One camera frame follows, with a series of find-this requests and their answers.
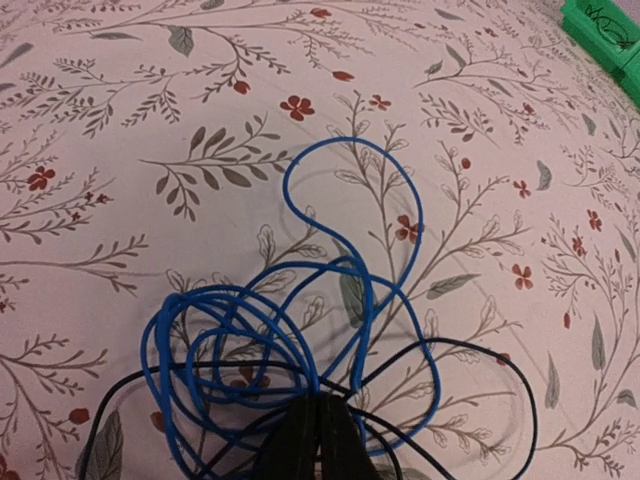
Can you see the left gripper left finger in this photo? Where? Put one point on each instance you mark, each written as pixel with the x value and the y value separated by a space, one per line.
pixel 289 452

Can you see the green three-compartment bin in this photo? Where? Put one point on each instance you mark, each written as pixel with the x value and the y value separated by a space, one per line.
pixel 609 36

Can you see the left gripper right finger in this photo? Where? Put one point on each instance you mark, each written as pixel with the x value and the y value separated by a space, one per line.
pixel 343 455

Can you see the floral table mat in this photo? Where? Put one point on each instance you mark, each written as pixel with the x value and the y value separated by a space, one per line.
pixel 470 149

